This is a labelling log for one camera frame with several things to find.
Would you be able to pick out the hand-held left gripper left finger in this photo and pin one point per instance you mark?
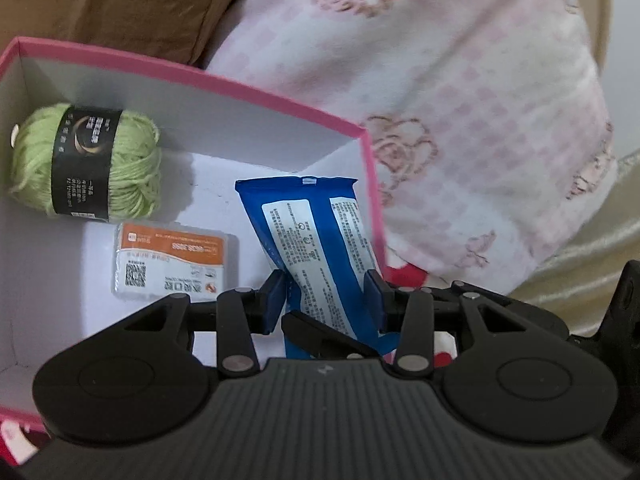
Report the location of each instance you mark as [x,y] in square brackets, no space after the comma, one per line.
[274,305]

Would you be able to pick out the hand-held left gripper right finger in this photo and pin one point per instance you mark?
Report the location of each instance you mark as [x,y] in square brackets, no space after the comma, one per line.
[376,300]

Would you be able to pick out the cartoon printed blanket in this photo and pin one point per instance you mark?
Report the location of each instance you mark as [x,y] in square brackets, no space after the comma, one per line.
[407,275]

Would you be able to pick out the orange white card packet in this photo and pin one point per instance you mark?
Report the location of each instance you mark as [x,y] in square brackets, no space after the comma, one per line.
[175,260]

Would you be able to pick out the beige satin cloth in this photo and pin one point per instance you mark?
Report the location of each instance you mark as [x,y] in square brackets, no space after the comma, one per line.
[590,240]

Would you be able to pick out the green yarn ball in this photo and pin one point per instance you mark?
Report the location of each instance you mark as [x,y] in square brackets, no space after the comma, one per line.
[130,170]

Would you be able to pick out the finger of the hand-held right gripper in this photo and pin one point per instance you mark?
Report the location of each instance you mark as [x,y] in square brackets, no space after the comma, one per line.
[450,294]
[320,337]

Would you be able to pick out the pink cardboard box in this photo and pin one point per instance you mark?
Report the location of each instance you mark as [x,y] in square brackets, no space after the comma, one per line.
[210,110]

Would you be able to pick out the blue plastic packet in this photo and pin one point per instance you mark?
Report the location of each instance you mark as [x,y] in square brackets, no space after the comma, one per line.
[320,245]

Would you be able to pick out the brown embroidered pillow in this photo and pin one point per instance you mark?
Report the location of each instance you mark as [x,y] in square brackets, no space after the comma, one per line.
[125,0]

